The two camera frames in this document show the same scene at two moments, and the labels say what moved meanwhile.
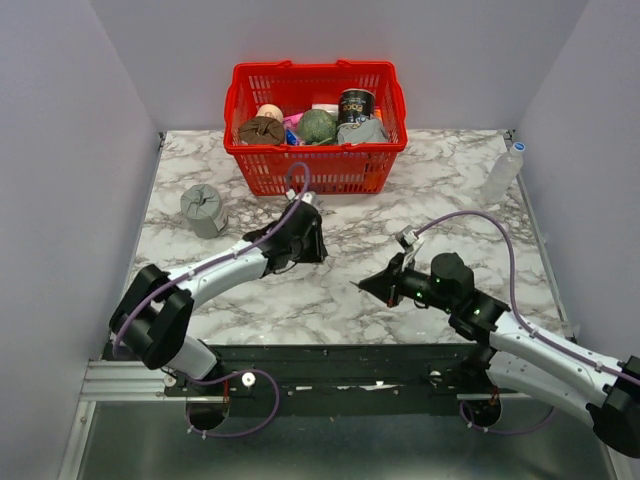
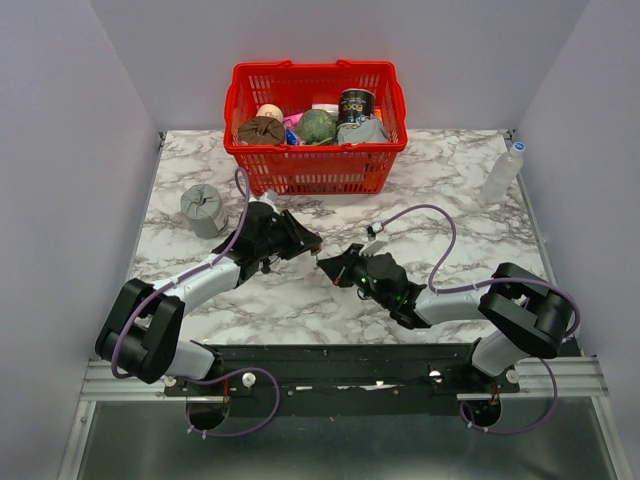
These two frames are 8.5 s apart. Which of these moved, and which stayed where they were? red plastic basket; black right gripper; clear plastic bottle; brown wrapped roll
Moved: black right gripper
Stayed: clear plastic bottle; red plastic basket; brown wrapped roll
